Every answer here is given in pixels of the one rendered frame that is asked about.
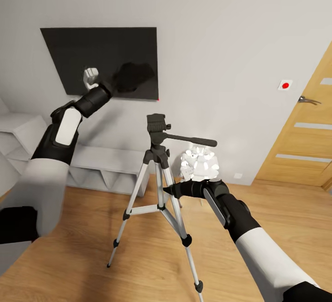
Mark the bookcase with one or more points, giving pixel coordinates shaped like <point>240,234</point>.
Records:
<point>104,169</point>

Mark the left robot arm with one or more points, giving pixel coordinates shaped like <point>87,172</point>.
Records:
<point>32,208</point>

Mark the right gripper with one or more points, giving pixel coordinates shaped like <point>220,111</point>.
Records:
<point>180,189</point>

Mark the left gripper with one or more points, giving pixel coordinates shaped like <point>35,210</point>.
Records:
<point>103,92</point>

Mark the wall mounted tv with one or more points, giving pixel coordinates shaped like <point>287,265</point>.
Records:
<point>74,50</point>

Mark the electric switch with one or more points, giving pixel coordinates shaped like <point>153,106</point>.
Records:
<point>285,85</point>

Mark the camera tripod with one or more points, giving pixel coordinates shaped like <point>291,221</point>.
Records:
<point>158,153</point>

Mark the digital camera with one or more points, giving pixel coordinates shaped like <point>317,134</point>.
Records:
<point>133,76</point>

